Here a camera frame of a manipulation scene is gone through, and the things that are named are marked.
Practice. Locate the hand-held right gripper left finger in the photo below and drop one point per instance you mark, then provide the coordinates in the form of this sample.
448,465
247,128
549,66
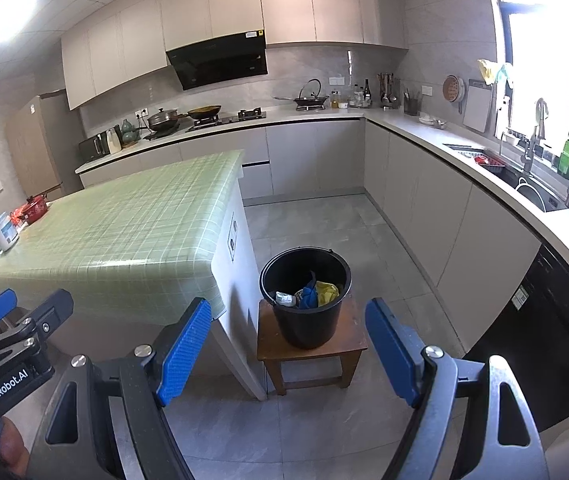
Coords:
184,352

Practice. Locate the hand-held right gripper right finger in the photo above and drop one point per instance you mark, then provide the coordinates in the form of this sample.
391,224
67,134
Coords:
392,352

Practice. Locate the black bucket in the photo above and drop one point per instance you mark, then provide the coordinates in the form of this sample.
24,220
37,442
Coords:
309,325

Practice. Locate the yellow wrapper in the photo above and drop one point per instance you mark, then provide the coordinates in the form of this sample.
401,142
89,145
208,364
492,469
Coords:
327,294

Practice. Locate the blue cloth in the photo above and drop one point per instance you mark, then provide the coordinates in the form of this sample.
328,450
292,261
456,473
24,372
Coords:
309,292

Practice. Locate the person's left hand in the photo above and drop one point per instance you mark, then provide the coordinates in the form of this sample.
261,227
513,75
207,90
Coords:
9,442

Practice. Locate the wooden stool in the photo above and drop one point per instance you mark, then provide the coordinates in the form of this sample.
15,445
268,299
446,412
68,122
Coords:
349,325

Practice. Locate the white table appliance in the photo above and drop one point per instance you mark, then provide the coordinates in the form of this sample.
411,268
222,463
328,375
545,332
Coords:
4,232

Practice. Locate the red pot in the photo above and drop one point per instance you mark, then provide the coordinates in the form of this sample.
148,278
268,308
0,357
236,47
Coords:
32,210

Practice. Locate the green checked tablecloth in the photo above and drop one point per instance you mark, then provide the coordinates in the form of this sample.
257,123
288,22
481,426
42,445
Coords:
129,225

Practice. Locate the black dishwasher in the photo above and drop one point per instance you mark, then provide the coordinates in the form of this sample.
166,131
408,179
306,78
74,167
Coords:
539,320

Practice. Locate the beige refrigerator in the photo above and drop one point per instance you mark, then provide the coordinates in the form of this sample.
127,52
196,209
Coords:
39,145

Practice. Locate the black microwave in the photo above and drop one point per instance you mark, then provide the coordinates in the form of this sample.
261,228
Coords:
92,147

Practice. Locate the grey kitchen counter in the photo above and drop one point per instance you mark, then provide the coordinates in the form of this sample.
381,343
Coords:
414,185

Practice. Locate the white jug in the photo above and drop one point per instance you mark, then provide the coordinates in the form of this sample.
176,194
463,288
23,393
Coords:
114,141

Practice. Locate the green ceramic jar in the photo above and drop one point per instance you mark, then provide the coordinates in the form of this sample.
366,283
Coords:
129,134

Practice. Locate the kitchen sink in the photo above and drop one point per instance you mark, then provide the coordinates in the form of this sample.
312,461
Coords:
529,190

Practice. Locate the red sink basket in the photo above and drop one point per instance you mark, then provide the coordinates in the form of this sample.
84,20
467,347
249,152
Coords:
488,160

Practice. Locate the lidded cooking pot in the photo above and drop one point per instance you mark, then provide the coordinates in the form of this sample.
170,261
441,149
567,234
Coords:
164,121

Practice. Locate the small metal dish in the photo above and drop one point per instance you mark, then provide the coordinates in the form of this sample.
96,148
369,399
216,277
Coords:
432,122

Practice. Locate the gas stove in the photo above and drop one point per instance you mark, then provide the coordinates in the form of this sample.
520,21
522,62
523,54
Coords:
234,119

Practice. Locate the chrome faucet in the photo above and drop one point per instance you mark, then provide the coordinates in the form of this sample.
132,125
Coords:
528,152

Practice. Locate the frying pan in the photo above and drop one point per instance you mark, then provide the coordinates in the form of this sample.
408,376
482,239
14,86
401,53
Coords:
204,110

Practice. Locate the black chopstick holder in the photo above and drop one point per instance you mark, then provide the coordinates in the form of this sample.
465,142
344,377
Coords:
411,106

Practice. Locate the dark glass bottle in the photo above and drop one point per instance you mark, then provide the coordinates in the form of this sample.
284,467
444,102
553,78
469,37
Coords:
367,96

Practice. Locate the yellow oil bottle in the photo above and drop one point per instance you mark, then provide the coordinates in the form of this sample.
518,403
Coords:
334,101

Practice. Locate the white cutting board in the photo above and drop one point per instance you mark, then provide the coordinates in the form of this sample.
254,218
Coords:
477,107

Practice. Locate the utensil holder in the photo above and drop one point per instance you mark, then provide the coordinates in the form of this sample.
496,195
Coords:
388,92

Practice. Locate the green bottle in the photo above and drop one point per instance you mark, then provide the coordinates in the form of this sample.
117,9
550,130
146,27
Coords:
568,155

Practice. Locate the round bamboo trivet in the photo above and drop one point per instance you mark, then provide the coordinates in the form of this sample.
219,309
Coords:
452,90

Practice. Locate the black range hood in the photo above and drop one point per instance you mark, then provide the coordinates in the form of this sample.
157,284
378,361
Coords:
219,62

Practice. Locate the yellow cloth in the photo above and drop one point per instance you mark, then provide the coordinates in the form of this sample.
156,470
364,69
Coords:
488,71

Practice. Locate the teal cloth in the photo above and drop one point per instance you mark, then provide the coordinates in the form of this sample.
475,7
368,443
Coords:
505,75

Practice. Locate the beige upper cabinets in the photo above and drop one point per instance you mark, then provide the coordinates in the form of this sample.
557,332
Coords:
214,10

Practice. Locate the kitchen window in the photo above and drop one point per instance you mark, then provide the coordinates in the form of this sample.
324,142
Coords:
539,35

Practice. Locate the white wall socket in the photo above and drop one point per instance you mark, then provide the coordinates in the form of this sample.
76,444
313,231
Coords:
142,112
426,90
336,80

